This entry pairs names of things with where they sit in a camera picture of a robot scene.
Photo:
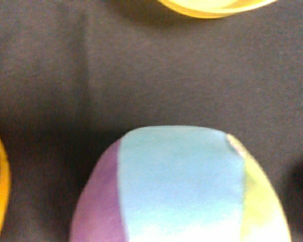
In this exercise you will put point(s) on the pastel multicolour soft ball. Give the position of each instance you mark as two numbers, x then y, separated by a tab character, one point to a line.
178	183

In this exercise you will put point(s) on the yellow plastic bowl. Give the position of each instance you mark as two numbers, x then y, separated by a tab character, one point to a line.
213	9

